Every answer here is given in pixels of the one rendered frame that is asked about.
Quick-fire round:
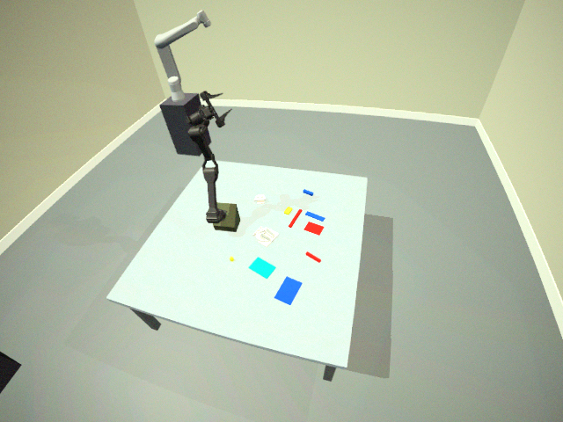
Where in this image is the blue flat bar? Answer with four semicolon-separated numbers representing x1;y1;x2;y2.
305;211;325;222

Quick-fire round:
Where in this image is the cyan flat rectangular plate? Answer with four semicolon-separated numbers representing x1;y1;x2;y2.
248;258;276;279

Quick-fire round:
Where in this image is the blue flat rectangular plate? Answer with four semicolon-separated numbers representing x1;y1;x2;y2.
275;276;303;305

